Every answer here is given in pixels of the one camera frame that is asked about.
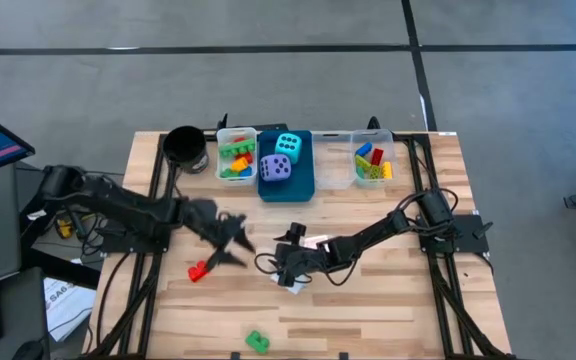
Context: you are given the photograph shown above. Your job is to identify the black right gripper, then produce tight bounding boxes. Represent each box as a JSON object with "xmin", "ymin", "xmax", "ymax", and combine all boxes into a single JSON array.
[{"xmin": 273, "ymin": 223, "xmax": 332, "ymax": 289}]

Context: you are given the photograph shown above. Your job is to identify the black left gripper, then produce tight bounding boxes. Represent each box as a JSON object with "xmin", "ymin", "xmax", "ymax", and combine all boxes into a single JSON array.
[{"xmin": 182, "ymin": 198, "xmax": 257, "ymax": 274}]

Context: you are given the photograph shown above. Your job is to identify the red notched toy brick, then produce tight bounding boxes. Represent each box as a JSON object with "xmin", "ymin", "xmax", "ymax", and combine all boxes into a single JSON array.
[{"xmin": 187, "ymin": 259, "xmax": 210, "ymax": 284}]

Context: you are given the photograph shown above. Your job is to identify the purple foam die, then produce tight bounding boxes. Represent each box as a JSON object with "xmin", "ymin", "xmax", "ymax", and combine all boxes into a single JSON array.
[{"xmin": 258, "ymin": 153, "xmax": 293, "ymax": 184}]

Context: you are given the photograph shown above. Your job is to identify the green notched toy brick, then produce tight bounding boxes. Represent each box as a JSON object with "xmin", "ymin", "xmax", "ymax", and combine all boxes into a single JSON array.
[{"xmin": 244, "ymin": 329, "xmax": 272, "ymax": 356}]

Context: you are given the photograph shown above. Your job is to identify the teal foam die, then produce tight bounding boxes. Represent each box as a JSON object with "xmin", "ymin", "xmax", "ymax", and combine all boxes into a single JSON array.
[{"xmin": 273, "ymin": 132, "xmax": 304, "ymax": 166}]

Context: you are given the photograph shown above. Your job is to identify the white cardboard box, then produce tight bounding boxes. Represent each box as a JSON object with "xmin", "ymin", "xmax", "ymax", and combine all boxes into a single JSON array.
[{"xmin": 269, "ymin": 272, "xmax": 308, "ymax": 296}]

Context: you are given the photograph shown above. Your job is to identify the white plastic bin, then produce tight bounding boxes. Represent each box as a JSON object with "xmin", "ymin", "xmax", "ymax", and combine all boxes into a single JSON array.
[{"xmin": 214, "ymin": 126, "xmax": 260, "ymax": 189}]

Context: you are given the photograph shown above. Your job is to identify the blue plastic bin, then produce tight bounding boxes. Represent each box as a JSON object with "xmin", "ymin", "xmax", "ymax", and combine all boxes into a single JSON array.
[{"xmin": 257, "ymin": 129, "xmax": 316, "ymax": 204}]

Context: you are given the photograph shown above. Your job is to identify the clear plastic bin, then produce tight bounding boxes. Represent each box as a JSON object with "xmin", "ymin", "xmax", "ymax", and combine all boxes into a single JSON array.
[
  {"xmin": 311, "ymin": 130, "xmax": 357, "ymax": 192},
  {"xmin": 350, "ymin": 128, "xmax": 399, "ymax": 190}
]

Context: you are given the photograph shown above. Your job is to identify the black bucket with eyes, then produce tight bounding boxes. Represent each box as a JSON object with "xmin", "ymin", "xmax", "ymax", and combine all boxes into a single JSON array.
[{"xmin": 161, "ymin": 124, "xmax": 211, "ymax": 175}]

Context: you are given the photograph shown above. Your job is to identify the yellow hand tool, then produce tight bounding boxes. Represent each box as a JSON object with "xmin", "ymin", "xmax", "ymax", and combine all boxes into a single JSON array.
[{"xmin": 54, "ymin": 216, "xmax": 76, "ymax": 240}]

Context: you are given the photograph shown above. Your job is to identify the black clamp lever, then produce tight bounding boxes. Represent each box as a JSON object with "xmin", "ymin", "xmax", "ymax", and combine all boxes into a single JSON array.
[{"xmin": 471, "ymin": 221, "xmax": 495, "ymax": 241}]

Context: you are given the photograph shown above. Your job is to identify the black computer mouse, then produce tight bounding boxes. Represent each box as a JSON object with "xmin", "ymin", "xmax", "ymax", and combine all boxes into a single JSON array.
[{"xmin": 10, "ymin": 338, "xmax": 45, "ymax": 360}]

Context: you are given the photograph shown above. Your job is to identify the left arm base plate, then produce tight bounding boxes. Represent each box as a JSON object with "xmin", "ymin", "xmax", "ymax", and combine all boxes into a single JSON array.
[{"xmin": 100, "ymin": 214, "xmax": 174, "ymax": 254}]

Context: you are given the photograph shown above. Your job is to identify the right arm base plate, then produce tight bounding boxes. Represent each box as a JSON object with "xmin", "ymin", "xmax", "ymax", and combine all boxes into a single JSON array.
[{"xmin": 415, "ymin": 213, "xmax": 490, "ymax": 254}]

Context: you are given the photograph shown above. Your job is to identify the black aluminium table frame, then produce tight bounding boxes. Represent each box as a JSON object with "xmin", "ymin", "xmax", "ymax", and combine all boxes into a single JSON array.
[{"xmin": 85, "ymin": 119, "xmax": 517, "ymax": 360}]

